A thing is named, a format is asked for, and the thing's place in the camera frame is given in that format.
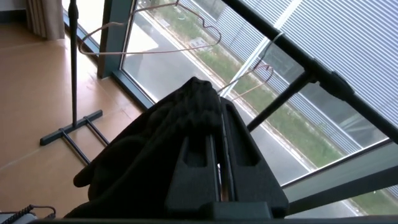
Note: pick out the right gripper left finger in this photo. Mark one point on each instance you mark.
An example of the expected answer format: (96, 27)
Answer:
(192, 186)

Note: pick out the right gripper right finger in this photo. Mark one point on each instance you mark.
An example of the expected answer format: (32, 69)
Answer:
(255, 186)

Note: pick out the black shorts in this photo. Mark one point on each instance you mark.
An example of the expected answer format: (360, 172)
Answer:
(149, 155)

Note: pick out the pink clothes hanger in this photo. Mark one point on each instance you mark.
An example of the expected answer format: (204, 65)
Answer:
(242, 76)
(149, 52)

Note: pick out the black clothes rack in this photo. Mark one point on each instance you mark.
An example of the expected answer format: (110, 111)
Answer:
(337, 84)

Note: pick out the window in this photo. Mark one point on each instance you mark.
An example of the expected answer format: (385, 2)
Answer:
(174, 74)

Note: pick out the beige curtain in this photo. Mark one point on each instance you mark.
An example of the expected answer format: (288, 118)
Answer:
(46, 18)

